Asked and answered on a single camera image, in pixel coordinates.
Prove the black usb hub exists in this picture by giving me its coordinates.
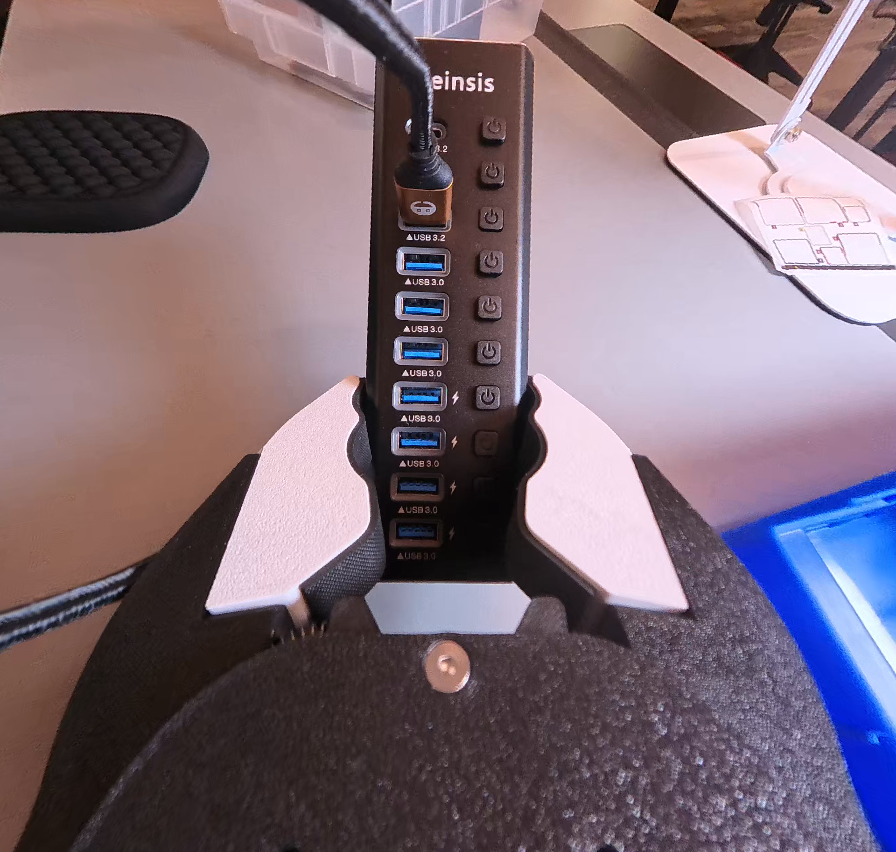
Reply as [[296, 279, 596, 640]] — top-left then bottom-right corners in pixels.
[[364, 38, 536, 583]]

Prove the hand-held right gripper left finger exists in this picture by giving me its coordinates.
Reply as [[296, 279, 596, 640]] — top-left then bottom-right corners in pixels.
[[204, 376, 386, 616]]

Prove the black braided usb cable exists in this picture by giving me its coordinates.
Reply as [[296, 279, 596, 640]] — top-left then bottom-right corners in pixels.
[[0, 0, 456, 650]]

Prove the black mesh chair pad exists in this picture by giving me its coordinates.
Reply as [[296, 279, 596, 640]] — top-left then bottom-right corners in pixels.
[[0, 111, 211, 234]]

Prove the white stand with printed tags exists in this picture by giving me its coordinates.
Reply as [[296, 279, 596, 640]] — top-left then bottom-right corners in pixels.
[[665, 0, 896, 325]]

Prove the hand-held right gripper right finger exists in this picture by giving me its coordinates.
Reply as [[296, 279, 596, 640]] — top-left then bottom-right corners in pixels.
[[521, 374, 690, 646]]

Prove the blue plastic bin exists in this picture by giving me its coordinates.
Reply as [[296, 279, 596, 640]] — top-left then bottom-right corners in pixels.
[[721, 472, 896, 852]]

